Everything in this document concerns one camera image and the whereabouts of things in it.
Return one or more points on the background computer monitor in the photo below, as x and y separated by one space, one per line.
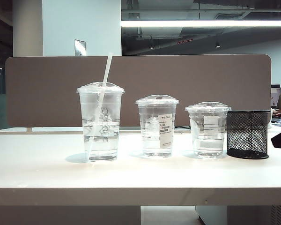
275 96

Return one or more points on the large clear dome lid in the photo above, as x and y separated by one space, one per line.
89 87

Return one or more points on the small clear plastic cup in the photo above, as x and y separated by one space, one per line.
208 145

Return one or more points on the black mesh pen holder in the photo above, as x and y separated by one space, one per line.
248 138

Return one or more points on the small clear dome lid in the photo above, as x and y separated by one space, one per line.
208 107

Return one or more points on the white drinking straw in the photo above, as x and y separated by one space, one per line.
107 70

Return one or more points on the long white ceiling light strip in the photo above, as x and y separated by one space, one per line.
201 23

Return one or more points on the framed sign on pillar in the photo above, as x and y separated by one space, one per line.
80 48

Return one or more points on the medium clear dome lid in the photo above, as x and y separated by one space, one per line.
157 100

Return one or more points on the large clear plastic cup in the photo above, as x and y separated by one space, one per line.
107 145

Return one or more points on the brown fabric desk partition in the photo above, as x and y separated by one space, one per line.
49 93

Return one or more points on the medium clear cup with label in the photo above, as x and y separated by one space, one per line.
152 143

